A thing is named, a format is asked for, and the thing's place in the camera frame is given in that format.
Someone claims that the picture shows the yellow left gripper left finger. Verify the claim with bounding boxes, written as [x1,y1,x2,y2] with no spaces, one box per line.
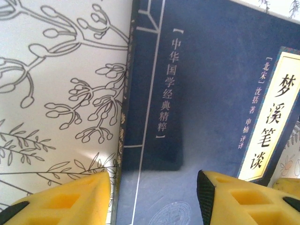
[0,172,111,225]

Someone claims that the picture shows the white floral tablecloth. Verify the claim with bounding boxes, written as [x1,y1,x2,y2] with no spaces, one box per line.
[0,0,300,225]

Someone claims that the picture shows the navy book with yellow label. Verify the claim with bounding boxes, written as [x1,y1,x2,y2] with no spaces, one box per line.
[112,0,300,225]

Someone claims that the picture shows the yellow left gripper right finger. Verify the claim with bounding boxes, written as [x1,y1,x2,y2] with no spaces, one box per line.
[198,170,300,225]

